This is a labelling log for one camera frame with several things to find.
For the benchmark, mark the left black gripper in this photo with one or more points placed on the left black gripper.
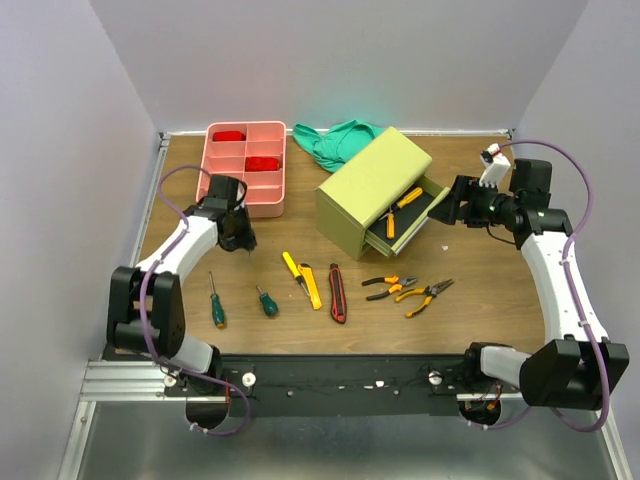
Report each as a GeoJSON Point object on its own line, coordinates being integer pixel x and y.
{"type": "Point", "coordinates": [247, 239]}

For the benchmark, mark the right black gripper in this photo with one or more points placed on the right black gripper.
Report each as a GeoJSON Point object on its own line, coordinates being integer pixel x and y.
{"type": "Point", "coordinates": [463, 198]}

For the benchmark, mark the olive green drawer cabinet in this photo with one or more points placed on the olive green drawer cabinet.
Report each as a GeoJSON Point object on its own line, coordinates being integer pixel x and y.
{"type": "Point", "coordinates": [352, 203]}

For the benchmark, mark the long green screwdriver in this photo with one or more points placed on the long green screwdriver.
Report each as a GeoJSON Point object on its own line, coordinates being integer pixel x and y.
{"type": "Point", "coordinates": [217, 311]}

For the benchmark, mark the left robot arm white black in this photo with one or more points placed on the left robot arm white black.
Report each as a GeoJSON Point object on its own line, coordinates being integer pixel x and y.
{"type": "Point", "coordinates": [146, 313]}

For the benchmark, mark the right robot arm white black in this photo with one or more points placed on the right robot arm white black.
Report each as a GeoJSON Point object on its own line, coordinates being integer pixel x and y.
{"type": "Point", "coordinates": [579, 366]}

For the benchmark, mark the red item middle compartment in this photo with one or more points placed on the red item middle compartment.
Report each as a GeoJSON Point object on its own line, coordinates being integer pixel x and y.
{"type": "Point", "coordinates": [262, 164]}

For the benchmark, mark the red item compartment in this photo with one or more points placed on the red item compartment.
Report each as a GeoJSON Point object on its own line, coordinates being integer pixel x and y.
{"type": "Point", "coordinates": [262, 164]}
{"type": "Point", "coordinates": [229, 136]}

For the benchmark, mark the yellow tester screwdriver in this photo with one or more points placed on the yellow tester screwdriver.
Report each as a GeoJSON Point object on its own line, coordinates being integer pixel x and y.
{"type": "Point", "coordinates": [297, 275]}

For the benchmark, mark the needle nose pliers orange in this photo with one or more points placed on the needle nose pliers orange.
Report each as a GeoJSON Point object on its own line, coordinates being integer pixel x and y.
{"type": "Point", "coordinates": [428, 294]}

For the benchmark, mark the yellow utility knife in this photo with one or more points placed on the yellow utility knife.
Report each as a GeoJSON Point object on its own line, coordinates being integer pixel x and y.
{"type": "Point", "coordinates": [309, 279]}

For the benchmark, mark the pink compartment tray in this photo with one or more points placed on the pink compartment tray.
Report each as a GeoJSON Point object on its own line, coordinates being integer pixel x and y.
{"type": "Point", "coordinates": [254, 152]}

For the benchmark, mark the red item back compartment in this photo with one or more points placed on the red item back compartment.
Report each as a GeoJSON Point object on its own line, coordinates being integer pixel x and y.
{"type": "Point", "coordinates": [229, 136]}

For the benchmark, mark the red black utility knife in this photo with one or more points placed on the red black utility knife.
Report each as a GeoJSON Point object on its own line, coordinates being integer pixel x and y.
{"type": "Point", "coordinates": [338, 310]}

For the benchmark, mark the green cloth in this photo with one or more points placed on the green cloth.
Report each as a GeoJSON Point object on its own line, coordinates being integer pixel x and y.
{"type": "Point", "coordinates": [333, 149]}

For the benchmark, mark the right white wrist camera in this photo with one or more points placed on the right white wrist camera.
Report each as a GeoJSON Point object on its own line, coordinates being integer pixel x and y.
{"type": "Point", "coordinates": [496, 166]}

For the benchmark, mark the combination pliers orange handles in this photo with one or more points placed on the combination pliers orange handles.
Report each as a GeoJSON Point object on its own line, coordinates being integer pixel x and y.
{"type": "Point", "coordinates": [394, 284]}

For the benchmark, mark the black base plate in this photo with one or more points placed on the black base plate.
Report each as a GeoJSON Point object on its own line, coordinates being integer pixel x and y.
{"type": "Point", "coordinates": [342, 385]}

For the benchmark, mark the aluminium rail frame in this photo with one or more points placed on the aluminium rail frame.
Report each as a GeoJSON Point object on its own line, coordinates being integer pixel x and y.
{"type": "Point", "coordinates": [126, 427]}

